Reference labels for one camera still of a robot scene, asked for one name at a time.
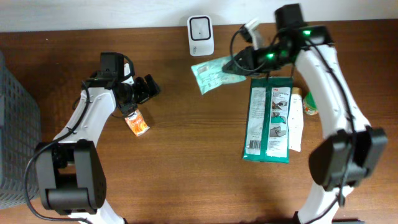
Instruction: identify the grey plastic mesh basket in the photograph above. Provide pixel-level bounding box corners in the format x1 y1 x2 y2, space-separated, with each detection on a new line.
1 55 42 210

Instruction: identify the mint green small packet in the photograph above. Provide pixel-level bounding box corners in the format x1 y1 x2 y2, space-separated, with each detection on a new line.
191 56 246 95

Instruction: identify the white tube with tan cap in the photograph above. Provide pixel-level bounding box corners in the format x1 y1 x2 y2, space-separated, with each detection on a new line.
288 87 304 152

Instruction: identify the green white package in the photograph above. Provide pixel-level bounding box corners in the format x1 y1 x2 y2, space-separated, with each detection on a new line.
243 77 293 164

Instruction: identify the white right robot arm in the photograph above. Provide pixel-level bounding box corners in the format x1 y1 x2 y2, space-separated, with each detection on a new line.
223 17 387 223

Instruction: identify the orange tissue pack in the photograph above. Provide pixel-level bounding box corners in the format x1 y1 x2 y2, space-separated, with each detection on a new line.
124 110 150 136

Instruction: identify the green lid jar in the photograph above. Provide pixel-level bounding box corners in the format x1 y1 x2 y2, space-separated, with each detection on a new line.
303 92 318 116

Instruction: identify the white barcode scanner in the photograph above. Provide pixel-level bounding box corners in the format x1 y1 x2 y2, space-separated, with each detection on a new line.
187 15 215 57

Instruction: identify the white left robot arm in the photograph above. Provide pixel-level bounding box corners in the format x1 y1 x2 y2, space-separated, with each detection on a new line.
31 67 160 223

